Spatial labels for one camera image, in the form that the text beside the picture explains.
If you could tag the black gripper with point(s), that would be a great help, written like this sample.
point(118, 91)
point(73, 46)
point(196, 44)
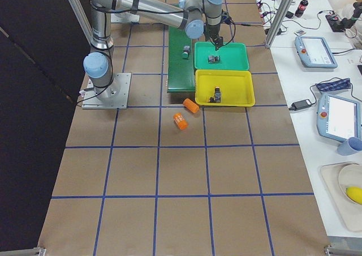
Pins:
point(213, 31)

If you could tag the green push button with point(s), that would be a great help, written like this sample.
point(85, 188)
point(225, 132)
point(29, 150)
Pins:
point(186, 52)
point(213, 59)

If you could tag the plain orange cylinder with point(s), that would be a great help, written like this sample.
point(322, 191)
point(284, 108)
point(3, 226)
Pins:
point(190, 105)

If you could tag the orange cylinder labelled 4680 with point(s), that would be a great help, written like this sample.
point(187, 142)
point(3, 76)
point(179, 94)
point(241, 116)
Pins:
point(180, 121)

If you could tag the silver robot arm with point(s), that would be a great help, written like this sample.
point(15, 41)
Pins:
point(188, 15)

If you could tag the green plastic tray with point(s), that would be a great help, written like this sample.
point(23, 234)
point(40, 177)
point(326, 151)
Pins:
point(233, 56)

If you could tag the yellow plastic tray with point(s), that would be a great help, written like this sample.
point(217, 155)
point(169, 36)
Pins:
point(236, 87)

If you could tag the green conveyor belt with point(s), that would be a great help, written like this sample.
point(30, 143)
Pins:
point(181, 74)

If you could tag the cola bottle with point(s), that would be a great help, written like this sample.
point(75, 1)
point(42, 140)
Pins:
point(301, 8)

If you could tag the upper teach pendant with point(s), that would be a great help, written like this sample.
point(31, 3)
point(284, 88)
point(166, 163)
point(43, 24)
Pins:
point(314, 52)

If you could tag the teach pendant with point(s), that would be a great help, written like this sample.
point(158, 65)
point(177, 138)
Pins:
point(338, 118)
point(314, 52)

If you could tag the black power brick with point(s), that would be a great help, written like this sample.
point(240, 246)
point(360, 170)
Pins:
point(301, 104)

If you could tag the blue plaid cloth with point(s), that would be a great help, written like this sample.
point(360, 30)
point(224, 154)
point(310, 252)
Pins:
point(339, 84)

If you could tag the lower teach pendant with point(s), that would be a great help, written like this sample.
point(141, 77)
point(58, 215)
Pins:
point(338, 118)

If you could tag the blue plastic cup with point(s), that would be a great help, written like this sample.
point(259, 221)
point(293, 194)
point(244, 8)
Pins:
point(350, 146)

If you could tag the black side curtain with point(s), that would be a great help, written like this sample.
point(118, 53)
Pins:
point(42, 51)

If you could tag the cream bowl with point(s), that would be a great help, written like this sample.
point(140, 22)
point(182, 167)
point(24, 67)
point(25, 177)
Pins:
point(349, 175)

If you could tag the yellow banana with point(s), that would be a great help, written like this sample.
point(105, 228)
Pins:
point(354, 193)

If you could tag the beige serving tray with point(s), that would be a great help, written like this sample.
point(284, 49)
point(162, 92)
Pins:
point(349, 212)

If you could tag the aluminium frame post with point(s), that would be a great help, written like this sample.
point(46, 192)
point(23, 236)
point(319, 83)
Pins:
point(276, 23)

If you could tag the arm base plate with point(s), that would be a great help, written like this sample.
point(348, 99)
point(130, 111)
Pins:
point(114, 97)

